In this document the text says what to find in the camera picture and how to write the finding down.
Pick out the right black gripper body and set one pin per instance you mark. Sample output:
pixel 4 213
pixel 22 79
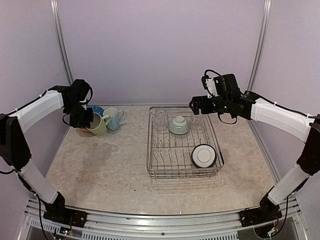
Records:
pixel 207 108

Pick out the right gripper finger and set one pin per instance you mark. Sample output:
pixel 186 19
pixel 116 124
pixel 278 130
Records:
pixel 196 111
pixel 194 103

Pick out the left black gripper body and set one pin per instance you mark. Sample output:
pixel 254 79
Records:
pixel 79 117

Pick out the blue dotted plate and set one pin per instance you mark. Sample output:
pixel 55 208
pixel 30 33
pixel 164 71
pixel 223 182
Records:
pixel 96 109

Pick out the green mug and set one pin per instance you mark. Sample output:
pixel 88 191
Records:
pixel 99 124

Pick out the light blue mug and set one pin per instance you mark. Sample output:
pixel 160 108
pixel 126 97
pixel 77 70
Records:
pixel 116 116

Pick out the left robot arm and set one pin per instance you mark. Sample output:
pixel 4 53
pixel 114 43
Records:
pixel 14 149

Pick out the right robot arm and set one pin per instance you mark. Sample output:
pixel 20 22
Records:
pixel 225 97

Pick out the clear glass tumbler right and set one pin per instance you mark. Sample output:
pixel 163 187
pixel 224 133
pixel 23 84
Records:
pixel 196 120

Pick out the clear glass tumbler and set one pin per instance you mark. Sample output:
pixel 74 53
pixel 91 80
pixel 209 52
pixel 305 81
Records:
pixel 196 120
pixel 161 118

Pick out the green grid pattern bowl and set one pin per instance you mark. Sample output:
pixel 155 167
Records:
pixel 179 125

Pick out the clear glass tumbler left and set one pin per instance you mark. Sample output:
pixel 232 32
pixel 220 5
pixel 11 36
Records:
pixel 161 118

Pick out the black rimmed white bowl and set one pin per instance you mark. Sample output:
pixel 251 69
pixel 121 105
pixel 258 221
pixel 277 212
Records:
pixel 204 156

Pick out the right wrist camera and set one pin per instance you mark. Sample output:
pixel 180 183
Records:
pixel 209 83

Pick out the metal wire dish rack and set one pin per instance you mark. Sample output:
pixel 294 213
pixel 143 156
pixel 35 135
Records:
pixel 169 155

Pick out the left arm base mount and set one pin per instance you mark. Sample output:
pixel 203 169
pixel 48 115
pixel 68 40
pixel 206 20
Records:
pixel 66 216

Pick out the aluminium front rail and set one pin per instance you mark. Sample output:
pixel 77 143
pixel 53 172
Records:
pixel 104 225

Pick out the left aluminium corner post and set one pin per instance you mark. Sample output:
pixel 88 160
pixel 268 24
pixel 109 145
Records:
pixel 54 6

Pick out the aluminium corner post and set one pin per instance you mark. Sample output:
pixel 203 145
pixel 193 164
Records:
pixel 260 44
pixel 54 6

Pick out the right aluminium corner post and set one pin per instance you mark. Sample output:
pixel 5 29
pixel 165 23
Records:
pixel 260 44

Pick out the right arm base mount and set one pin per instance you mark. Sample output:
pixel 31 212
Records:
pixel 256 216

